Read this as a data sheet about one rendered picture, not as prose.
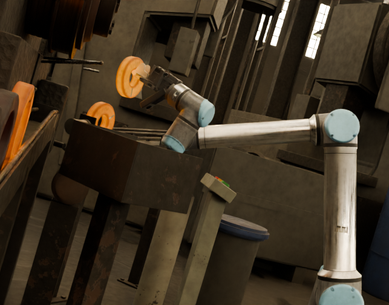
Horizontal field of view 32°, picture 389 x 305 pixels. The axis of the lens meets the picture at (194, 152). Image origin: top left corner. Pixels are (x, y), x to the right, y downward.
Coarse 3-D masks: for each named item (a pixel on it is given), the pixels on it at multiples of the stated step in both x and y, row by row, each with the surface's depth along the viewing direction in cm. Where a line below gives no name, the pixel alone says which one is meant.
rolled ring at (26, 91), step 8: (16, 88) 130; (24, 88) 131; (32, 88) 133; (24, 96) 129; (32, 96) 137; (24, 104) 128; (24, 112) 140; (16, 120) 126; (24, 120) 141; (16, 128) 126; (24, 128) 142; (16, 136) 129; (16, 144) 140; (8, 152) 128; (8, 160) 129
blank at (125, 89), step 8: (120, 64) 248; (128, 64) 247; (136, 64) 252; (120, 72) 247; (128, 72) 248; (120, 80) 247; (128, 80) 250; (136, 80) 256; (120, 88) 249; (128, 88) 251; (136, 88) 256; (128, 96) 252
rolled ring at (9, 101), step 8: (0, 96) 112; (8, 96) 113; (16, 96) 116; (0, 104) 111; (8, 104) 111; (16, 104) 119; (8, 112) 112; (16, 112) 122; (8, 120) 121; (8, 128) 123; (0, 136) 110; (8, 136) 123; (0, 144) 123; (8, 144) 125; (0, 152) 123; (0, 160) 122; (0, 168) 123
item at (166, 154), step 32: (96, 128) 157; (64, 160) 163; (96, 160) 154; (128, 160) 146; (160, 160) 150; (192, 160) 157; (128, 192) 146; (160, 192) 152; (192, 192) 159; (96, 224) 162; (96, 256) 160; (96, 288) 162
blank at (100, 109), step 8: (96, 104) 254; (104, 104) 255; (88, 112) 252; (96, 112) 252; (104, 112) 256; (112, 112) 261; (96, 120) 253; (104, 120) 261; (112, 120) 262; (112, 128) 264
